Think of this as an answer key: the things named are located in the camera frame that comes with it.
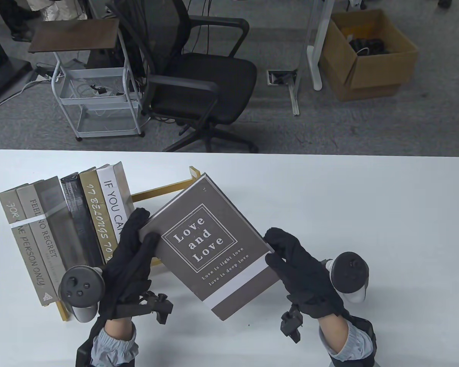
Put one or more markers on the person's left hand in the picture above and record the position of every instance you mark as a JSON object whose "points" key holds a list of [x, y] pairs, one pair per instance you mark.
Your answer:
{"points": [[126, 267]]}

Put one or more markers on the person's right hand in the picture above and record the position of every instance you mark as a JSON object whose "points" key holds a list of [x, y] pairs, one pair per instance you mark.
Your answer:
{"points": [[306, 279]]}

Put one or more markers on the thick grey book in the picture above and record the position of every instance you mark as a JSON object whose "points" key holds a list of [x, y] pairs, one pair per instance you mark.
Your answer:
{"points": [[202, 244]]}

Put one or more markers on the wooden book rack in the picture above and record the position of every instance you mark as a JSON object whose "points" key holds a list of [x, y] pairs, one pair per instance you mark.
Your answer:
{"points": [[160, 189]]}

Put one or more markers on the person's right forearm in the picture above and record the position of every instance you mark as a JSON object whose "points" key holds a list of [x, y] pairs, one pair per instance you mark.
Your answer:
{"points": [[344, 340]]}

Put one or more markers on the gold book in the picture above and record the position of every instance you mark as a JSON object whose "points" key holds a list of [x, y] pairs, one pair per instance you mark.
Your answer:
{"points": [[99, 218]]}

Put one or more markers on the black book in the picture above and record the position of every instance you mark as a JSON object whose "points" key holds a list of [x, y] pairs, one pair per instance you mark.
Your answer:
{"points": [[80, 221]]}

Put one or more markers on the beige book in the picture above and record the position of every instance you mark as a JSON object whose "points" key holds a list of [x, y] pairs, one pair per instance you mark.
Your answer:
{"points": [[42, 237]]}

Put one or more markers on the grey book with white band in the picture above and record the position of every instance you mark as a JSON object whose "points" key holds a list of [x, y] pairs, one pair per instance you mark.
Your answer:
{"points": [[26, 248]]}

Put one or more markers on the black and white controller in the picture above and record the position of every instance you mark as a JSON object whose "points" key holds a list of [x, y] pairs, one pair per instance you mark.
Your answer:
{"points": [[350, 267], [80, 284]]}

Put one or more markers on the black battery pack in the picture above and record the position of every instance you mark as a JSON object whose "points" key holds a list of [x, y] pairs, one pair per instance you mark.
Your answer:
{"points": [[84, 351]]}

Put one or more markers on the grey metal desk leg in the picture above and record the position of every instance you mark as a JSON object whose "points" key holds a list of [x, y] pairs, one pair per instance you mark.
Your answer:
{"points": [[294, 95]]}

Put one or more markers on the black mesh office chair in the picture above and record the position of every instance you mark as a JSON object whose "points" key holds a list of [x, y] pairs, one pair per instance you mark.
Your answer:
{"points": [[206, 84]]}

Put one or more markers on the floor outlet box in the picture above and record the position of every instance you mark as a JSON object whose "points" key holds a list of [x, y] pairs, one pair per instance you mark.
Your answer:
{"points": [[279, 77]]}

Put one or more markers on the cardboard box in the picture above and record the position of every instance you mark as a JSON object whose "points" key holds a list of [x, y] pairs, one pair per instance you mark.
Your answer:
{"points": [[367, 76]]}

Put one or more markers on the white floor power strip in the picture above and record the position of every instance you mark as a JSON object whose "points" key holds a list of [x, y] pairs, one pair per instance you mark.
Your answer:
{"points": [[42, 70]]}

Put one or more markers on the white desk leg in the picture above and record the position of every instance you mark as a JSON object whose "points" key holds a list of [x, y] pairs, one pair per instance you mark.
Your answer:
{"points": [[317, 57]]}

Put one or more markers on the white cart with wooden top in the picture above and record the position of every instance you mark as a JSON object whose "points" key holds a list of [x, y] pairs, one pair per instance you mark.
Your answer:
{"points": [[76, 34]]}

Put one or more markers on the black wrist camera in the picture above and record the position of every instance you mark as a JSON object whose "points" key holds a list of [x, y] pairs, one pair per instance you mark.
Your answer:
{"points": [[290, 325], [157, 304]]}

